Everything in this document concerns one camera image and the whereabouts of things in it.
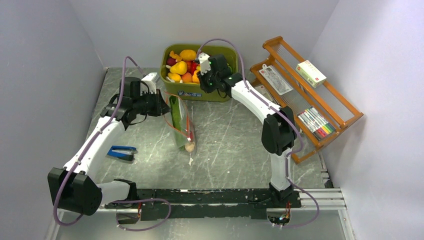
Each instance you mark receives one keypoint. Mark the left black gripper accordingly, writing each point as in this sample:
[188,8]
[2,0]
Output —
[161,107]

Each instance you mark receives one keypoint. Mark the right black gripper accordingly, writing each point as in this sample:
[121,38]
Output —
[203,86]

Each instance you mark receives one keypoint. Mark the green leafy vegetable toy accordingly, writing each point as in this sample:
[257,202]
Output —
[179,121]

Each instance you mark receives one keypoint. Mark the clear zip top bag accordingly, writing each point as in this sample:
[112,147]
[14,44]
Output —
[191,128]

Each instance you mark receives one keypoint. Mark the white garlic toy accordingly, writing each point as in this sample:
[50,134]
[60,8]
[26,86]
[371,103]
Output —
[190,147]

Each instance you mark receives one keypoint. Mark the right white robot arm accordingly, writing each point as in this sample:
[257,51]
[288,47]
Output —
[278,130]

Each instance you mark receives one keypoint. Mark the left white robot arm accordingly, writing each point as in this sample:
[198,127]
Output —
[72,187]

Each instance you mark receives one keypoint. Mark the orange bell pepper toy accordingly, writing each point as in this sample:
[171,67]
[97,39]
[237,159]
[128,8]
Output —
[195,77]

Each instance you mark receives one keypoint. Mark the small red chili toy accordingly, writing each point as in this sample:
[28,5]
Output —
[192,66]

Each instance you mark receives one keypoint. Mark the green plastic bin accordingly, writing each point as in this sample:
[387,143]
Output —
[192,91]

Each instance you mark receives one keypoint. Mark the blue black pliers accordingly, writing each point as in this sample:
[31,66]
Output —
[121,152]

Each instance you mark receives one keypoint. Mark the white packaged card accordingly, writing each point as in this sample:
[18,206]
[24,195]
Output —
[275,79]

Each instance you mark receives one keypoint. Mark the white green box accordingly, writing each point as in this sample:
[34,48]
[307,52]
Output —
[312,75]

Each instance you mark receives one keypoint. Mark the orange wooden rack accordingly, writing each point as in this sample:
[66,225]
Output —
[329,102]

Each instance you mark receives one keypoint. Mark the colour marker pen set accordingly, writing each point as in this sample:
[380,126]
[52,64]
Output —
[316,123]

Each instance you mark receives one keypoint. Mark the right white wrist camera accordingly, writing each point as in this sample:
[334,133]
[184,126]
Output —
[204,63]

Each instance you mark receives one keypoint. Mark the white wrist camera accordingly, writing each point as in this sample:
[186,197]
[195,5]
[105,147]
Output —
[150,80]
[204,63]

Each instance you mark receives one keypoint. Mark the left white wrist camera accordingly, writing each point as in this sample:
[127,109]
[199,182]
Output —
[150,80]

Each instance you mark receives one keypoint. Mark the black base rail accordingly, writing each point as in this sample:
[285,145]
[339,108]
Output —
[254,203]

